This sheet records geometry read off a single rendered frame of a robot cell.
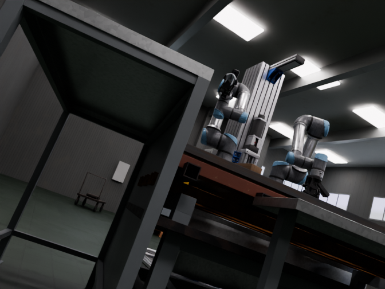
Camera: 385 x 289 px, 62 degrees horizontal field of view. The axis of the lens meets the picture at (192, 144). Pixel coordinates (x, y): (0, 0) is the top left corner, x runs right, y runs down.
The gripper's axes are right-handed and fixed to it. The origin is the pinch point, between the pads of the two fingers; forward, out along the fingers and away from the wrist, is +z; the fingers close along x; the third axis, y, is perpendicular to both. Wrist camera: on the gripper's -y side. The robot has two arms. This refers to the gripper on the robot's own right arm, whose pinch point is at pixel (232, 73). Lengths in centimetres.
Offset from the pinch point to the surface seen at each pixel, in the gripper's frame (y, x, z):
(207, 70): 42, 0, 79
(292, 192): 57, -46, 48
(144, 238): 94, -8, 79
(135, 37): 46, 22, 85
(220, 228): 79, -35, -29
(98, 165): 63, 343, -915
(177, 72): 48, 7, 81
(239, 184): 65, -27, 54
